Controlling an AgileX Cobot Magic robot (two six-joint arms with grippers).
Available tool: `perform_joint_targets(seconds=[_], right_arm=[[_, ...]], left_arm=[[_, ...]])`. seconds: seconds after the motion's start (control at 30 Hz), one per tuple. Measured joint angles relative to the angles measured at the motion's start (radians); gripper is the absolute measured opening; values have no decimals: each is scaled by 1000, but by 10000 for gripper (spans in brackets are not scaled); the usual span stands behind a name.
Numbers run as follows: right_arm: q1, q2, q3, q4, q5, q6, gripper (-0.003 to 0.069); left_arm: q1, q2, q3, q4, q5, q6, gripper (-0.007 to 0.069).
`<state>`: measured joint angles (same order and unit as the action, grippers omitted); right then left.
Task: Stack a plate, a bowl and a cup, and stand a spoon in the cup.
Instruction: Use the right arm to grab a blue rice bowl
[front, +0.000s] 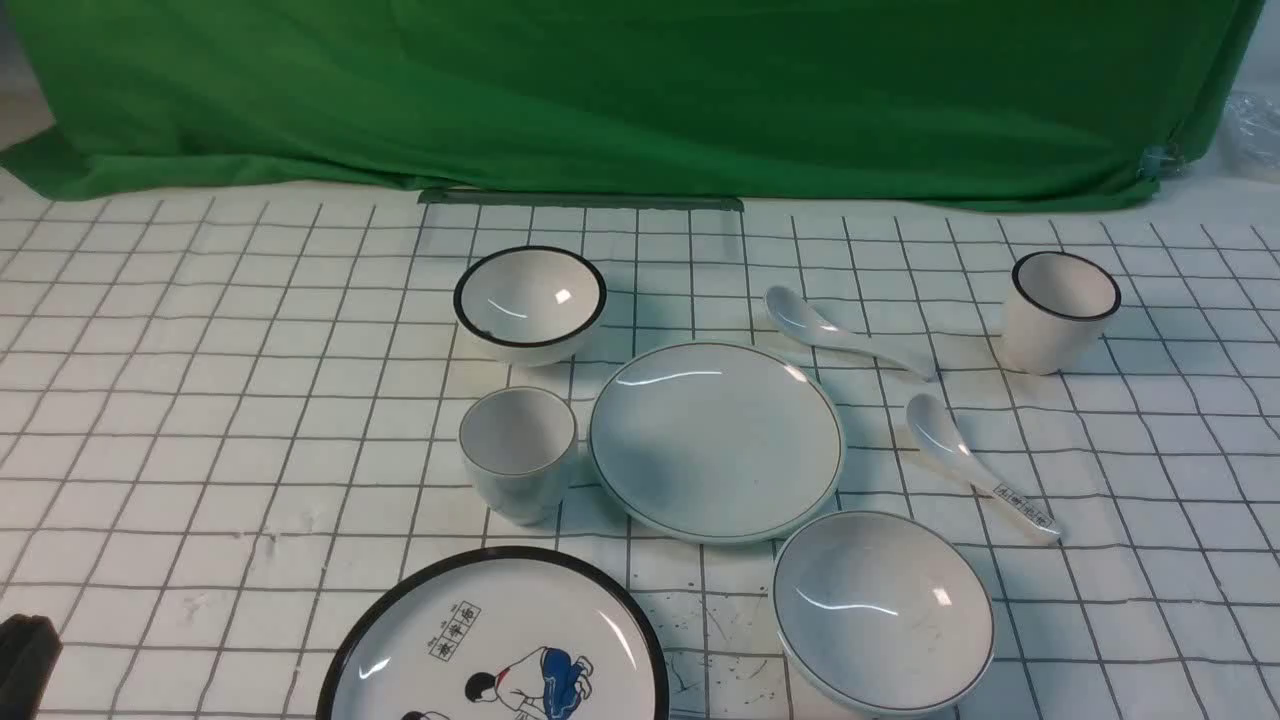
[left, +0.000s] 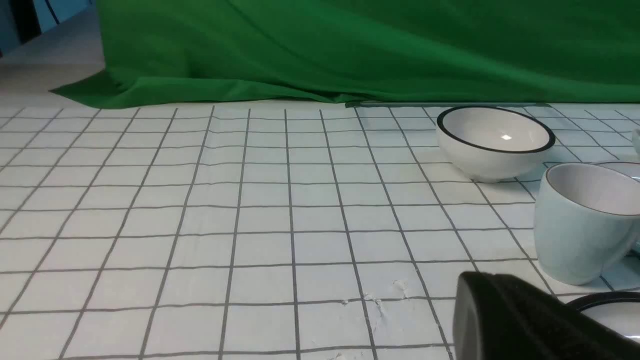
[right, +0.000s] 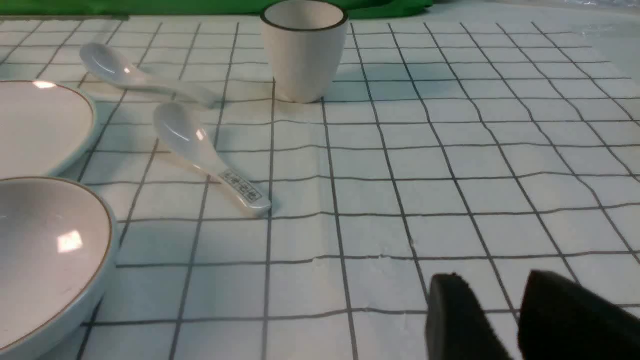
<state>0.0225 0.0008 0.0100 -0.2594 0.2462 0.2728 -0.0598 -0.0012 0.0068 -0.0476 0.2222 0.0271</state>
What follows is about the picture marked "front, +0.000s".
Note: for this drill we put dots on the white spoon with label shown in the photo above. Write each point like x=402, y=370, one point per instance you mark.
x=937, y=436

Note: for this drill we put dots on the plain white ceramic spoon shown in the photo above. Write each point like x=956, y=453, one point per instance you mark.
x=802, y=322

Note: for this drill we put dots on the white black-rimmed bowl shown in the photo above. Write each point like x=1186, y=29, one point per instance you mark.
x=531, y=305

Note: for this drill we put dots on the pale blue bowl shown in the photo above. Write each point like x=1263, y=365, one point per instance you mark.
x=881, y=614

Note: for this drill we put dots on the green backdrop cloth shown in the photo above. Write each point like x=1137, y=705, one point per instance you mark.
x=983, y=105

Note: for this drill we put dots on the pale blue flat plate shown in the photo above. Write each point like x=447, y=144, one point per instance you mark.
x=716, y=443

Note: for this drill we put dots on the white grid tablecloth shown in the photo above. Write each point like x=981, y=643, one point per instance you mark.
x=229, y=426

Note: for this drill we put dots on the black-rimmed illustrated plate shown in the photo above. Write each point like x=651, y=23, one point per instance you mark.
x=511, y=632

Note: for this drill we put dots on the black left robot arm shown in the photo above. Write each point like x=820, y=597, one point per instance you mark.
x=30, y=648

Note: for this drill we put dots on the metal clamp on cloth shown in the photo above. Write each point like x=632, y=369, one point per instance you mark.
x=1162, y=162

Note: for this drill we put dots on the clear plastic bag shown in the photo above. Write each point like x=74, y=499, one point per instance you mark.
x=1250, y=136

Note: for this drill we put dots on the pale blue cup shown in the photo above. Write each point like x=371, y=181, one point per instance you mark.
x=521, y=450

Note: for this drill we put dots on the white black-rimmed cup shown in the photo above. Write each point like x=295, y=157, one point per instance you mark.
x=1058, y=306

